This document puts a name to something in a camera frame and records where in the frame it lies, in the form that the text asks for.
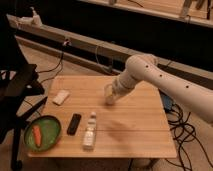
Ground clear plastic bottle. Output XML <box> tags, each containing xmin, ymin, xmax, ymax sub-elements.
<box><xmin>83</xmin><ymin>112</ymin><xmax>97</xmax><ymax>150</ymax></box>

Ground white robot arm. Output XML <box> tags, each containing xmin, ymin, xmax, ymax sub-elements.
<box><xmin>104</xmin><ymin>54</ymin><xmax>213</xmax><ymax>125</ymax></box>

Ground white spray bottle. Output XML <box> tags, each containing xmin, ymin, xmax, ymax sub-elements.
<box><xmin>31</xmin><ymin>7</ymin><xmax>42</xmax><ymax>27</ymax></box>

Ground white paper cup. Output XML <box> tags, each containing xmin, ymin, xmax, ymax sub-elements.
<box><xmin>104</xmin><ymin>84</ymin><xmax>113</xmax><ymax>99</ymax></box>

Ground wooden table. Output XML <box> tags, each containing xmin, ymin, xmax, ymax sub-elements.
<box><xmin>37</xmin><ymin>76</ymin><xmax>176</xmax><ymax>158</ymax></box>

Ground black remote control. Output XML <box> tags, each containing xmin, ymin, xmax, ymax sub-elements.
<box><xmin>67</xmin><ymin>113</ymin><xmax>81</xmax><ymax>135</ymax></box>

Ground blue power adapter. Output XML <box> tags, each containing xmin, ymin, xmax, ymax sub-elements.
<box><xmin>162</xmin><ymin>94</ymin><xmax>173</xmax><ymax>112</ymax></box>

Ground green plate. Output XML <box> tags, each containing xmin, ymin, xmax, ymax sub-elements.
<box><xmin>24</xmin><ymin>115</ymin><xmax>62</xmax><ymax>152</ymax></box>

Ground orange carrot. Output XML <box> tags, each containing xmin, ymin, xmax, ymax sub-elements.
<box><xmin>33</xmin><ymin>125</ymin><xmax>42</xmax><ymax>147</ymax></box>

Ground black office chair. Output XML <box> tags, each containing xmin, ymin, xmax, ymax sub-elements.
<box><xmin>0</xmin><ymin>12</ymin><xmax>47</xmax><ymax>171</ymax></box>

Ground long metal rail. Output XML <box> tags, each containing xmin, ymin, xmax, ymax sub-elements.
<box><xmin>7</xmin><ymin>15</ymin><xmax>213</xmax><ymax>90</ymax></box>

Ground black floor cables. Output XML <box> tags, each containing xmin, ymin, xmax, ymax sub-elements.
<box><xmin>164</xmin><ymin>99</ymin><xmax>213</xmax><ymax>171</ymax></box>

